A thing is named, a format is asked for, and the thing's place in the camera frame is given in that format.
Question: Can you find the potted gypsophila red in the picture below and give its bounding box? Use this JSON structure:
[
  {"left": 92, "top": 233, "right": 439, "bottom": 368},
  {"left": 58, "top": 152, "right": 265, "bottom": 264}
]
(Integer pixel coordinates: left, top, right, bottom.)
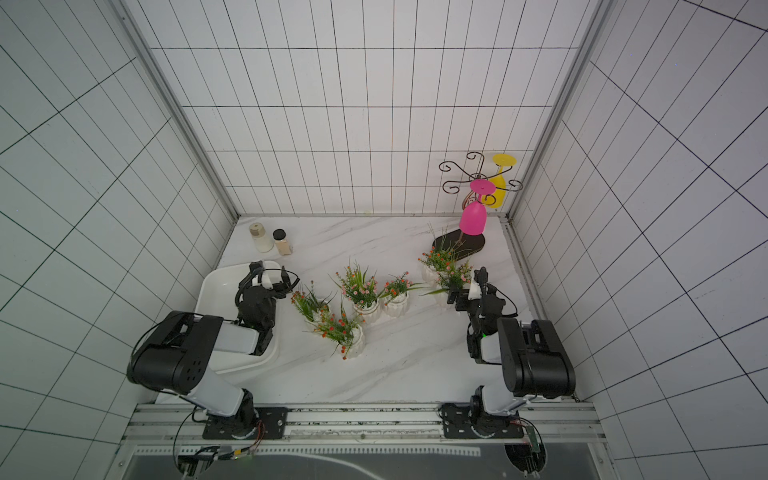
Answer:
[{"left": 291, "top": 281, "right": 334, "bottom": 326}]

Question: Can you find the potted gypsophila red-orange front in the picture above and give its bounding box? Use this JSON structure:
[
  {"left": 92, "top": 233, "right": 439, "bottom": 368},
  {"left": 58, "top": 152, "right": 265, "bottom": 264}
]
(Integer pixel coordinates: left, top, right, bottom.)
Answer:
[{"left": 314, "top": 307, "right": 365, "bottom": 360}]

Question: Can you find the potted gypsophila pink centre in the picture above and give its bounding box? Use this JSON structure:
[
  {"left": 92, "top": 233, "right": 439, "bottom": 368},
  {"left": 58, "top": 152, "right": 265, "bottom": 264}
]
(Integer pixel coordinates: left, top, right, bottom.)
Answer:
[{"left": 334, "top": 262, "right": 381, "bottom": 324}]

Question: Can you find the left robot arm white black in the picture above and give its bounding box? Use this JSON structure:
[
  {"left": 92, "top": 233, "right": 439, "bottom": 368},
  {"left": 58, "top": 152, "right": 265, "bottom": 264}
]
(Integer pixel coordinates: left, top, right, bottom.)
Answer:
[{"left": 127, "top": 260, "right": 300, "bottom": 440}]

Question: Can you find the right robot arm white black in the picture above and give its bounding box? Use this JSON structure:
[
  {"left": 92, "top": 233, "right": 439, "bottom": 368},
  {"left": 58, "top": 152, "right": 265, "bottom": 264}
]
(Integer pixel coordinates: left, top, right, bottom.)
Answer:
[{"left": 438, "top": 267, "right": 576, "bottom": 442}]

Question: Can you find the white storage tray box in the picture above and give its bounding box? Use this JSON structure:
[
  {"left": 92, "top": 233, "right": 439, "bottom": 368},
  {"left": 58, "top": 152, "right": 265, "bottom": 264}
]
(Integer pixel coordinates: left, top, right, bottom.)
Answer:
[{"left": 195, "top": 263, "right": 279, "bottom": 375}]

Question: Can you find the potted gypsophila right front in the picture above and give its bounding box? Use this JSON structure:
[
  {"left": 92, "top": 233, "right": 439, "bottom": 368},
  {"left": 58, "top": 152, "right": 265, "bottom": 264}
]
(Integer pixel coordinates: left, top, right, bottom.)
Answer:
[{"left": 425, "top": 262, "right": 473, "bottom": 307}]

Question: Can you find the potted gypsophila right back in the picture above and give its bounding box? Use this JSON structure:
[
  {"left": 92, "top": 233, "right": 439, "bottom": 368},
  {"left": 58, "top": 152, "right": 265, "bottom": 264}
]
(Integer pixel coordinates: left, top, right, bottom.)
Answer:
[{"left": 418, "top": 233, "right": 456, "bottom": 286}]

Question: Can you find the potted gypsophila small centre-right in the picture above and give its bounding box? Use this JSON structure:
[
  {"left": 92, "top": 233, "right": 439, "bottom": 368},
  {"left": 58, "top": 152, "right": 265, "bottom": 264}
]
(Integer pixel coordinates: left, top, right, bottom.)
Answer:
[{"left": 379, "top": 271, "right": 422, "bottom": 318}]

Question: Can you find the white-lid spice jar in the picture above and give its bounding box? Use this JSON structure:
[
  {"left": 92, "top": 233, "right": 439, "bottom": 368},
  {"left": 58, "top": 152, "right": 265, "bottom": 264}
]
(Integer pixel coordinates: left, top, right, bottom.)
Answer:
[{"left": 249, "top": 222, "right": 274, "bottom": 253}]

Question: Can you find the black-lid spice jar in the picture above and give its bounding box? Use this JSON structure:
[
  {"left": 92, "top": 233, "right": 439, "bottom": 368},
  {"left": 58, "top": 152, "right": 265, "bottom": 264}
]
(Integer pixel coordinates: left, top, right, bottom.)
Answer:
[{"left": 272, "top": 229, "right": 293, "bottom": 256}]

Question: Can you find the pink wine glass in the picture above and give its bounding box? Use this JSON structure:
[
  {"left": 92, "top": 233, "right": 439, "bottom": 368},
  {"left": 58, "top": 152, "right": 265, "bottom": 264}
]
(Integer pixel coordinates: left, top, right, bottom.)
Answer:
[{"left": 459, "top": 179, "right": 496, "bottom": 236}]

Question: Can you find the yellow wine glass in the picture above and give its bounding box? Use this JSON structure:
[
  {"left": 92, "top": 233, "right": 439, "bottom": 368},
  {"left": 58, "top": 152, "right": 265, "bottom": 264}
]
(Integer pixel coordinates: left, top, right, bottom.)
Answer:
[{"left": 483, "top": 153, "right": 517, "bottom": 209}]

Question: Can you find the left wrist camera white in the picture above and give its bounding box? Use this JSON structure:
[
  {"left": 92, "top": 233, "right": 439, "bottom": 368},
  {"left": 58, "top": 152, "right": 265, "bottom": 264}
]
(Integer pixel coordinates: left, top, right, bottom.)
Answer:
[{"left": 251, "top": 269, "right": 280, "bottom": 290}]

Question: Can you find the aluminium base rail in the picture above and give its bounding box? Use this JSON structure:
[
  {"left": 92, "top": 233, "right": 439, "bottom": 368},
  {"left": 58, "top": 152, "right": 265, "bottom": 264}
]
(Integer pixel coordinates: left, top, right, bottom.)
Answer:
[{"left": 123, "top": 402, "right": 607, "bottom": 446}]

